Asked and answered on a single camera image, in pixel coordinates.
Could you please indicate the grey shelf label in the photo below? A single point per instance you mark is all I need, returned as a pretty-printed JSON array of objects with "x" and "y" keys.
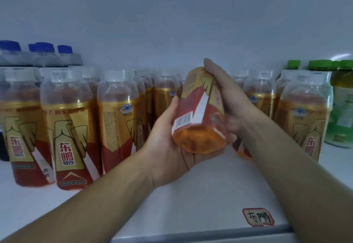
[{"x": 258, "y": 217}]

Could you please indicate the gold red drink bottle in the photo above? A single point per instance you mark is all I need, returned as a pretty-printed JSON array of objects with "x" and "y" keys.
[{"x": 201, "y": 129}]

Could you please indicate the person's right forearm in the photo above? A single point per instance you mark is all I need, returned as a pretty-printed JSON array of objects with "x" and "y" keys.
[{"x": 303, "y": 185}]

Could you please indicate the row of amber drink bottles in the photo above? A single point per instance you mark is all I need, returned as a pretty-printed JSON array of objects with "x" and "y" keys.
[{"x": 71, "y": 135}]

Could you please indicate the person's left forearm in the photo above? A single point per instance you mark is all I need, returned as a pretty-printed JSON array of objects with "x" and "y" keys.
[{"x": 71, "y": 212}]

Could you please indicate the person's left hand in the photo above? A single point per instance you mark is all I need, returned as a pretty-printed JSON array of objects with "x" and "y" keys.
[{"x": 163, "y": 154}]

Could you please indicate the white metal shelf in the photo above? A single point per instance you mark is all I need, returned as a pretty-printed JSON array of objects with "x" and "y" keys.
[{"x": 193, "y": 14}]

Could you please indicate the group of blue-capped cola bottles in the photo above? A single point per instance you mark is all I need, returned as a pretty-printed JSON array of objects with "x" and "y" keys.
[{"x": 38, "y": 55}]

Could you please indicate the person's right hand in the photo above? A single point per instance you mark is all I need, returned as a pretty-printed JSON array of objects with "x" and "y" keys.
[{"x": 237, "y": 99}]

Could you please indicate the row of green-capped bottles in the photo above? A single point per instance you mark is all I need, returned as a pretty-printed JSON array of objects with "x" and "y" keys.
[{"x": 342, "y": 102}]

